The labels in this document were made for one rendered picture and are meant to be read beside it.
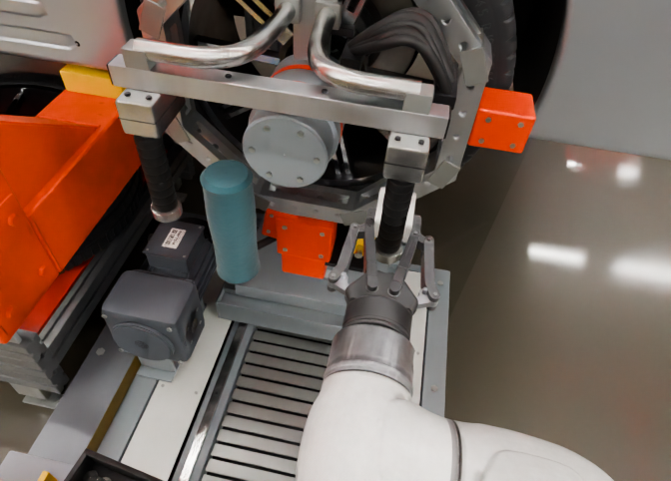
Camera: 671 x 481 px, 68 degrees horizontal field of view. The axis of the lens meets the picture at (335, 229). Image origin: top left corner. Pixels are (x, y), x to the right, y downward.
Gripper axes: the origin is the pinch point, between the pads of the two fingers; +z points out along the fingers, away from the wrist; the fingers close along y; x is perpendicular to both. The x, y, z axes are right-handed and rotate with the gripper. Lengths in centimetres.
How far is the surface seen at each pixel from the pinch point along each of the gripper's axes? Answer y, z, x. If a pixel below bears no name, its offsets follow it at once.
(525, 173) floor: 55, 125, -83
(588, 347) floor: 68, 43, -83
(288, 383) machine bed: -19, 11, -82
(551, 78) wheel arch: 23.3, 36.1, 4.4
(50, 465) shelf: -46, -30, -38
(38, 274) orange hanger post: -59, -5, -25
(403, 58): -2.9, 46.3, -1.1
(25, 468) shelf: -49, -32, -38
